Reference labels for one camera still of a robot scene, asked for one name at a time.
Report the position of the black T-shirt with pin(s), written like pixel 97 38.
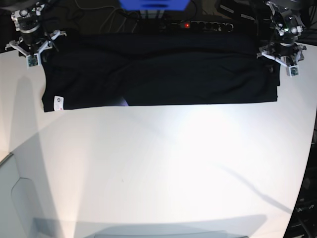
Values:
pixel 158 70

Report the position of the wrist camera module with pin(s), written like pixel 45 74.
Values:
pixel 293 70
pixel 33 60

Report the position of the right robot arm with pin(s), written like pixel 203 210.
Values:
pixel 28 20

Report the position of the white power strip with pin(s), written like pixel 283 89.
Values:
pixel 204 26

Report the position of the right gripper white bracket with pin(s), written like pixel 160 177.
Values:
pixel 40 45

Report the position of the blue box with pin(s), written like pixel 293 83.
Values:
pixel 178 5

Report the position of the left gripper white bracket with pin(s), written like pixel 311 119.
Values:
pixel 287 55

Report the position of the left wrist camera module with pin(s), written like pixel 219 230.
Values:
pixel 293 70

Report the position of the white garment label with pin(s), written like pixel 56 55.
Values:
pixel 58 103

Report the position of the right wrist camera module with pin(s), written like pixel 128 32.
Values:
pixel 33 60

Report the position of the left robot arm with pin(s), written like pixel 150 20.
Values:
pixel 287 28

